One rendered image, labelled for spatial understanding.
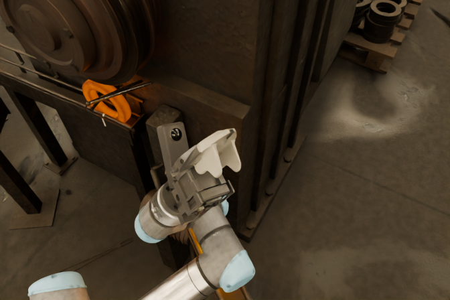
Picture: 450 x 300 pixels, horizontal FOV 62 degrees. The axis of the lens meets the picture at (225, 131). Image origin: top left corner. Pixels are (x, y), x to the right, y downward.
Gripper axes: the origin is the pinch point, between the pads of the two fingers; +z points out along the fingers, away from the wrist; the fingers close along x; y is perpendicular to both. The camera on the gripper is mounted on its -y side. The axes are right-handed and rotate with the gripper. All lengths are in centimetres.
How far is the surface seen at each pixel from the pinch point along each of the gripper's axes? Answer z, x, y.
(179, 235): -72, -27, 0
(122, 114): -60, -18, -42
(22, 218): -156, 0, -49
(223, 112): -33, -34, -22
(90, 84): -58, -11, -53
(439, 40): -39, -259, -54
